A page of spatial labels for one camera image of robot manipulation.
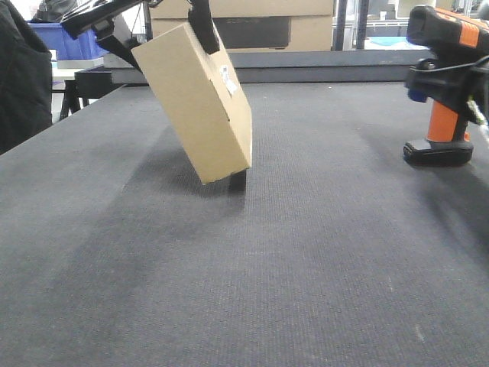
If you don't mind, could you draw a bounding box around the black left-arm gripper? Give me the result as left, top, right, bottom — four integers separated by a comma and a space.
60, 0, 220, 82

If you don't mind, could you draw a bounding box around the blue plastic tray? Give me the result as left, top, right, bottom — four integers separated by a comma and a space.
364, 36, 411, 50

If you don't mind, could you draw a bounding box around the orange black barcode scanner gun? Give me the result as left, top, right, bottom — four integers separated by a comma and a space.
403, 5, 488, 167

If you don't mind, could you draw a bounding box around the large EcoFlow cardboard box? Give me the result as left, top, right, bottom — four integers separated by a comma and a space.
149, 0, 334, 53

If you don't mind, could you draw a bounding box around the black jacket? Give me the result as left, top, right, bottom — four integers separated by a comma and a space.
1, 1, 53, 154

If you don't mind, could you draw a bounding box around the brown cardboard package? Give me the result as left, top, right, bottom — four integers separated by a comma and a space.
132, 22, 252, 184

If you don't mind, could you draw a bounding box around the black vertical post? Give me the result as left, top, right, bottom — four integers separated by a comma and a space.
356, 0, 370, 50
334, 0, 348, 51

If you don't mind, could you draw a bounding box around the blue plastic crate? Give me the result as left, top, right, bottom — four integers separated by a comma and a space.
28, 22, 108, 60

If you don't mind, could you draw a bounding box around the black side stand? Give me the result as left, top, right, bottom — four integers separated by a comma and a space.
51, 66, 121, 121

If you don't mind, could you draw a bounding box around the white barcode label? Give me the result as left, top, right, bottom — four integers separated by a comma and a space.
219, 65, 238, 96

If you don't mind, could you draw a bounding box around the black bag in crate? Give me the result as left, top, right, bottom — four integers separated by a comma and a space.
31, 0, 78, 23

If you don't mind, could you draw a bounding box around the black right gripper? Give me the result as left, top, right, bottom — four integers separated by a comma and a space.
405, 57, 488, 125

